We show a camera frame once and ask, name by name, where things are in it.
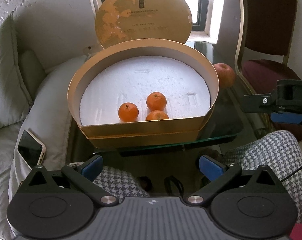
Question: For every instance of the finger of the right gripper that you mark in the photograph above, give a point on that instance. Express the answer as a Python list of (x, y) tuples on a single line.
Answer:
[(259, 103), (287, 118)]

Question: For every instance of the gold gift box lid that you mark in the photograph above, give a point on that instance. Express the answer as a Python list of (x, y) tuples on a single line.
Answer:
[(124, 20)]

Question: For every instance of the maroon padded chair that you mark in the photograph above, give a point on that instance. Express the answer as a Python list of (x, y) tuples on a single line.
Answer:
[(264, 49)]

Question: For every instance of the red apple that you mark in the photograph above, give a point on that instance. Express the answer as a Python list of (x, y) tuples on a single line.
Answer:
[(226, 75)]

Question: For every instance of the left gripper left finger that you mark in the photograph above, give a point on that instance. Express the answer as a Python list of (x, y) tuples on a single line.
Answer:
[(71, 186)]

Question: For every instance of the gold gift box base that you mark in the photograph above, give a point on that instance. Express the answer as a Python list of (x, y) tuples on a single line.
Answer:
[(142, 133)]

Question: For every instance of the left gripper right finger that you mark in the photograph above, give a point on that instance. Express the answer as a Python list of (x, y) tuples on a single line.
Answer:
[(224, 177)]

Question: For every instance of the white foam insert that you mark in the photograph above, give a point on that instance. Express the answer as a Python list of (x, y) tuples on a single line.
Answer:
[(132, 80)]

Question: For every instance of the orange tangerine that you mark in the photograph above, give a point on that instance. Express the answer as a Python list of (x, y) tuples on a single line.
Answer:
[(156, 101), (128, 112), (157, 115)]

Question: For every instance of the grey upright cushion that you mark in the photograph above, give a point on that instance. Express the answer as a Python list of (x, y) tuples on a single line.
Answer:
[(15, 100)]

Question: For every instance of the smartphone with beige case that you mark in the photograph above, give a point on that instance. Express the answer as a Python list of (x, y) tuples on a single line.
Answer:
[(31, 149)]

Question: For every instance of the houndstooth trouser left leg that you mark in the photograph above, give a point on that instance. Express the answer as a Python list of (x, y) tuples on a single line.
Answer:
[(117, 182)]

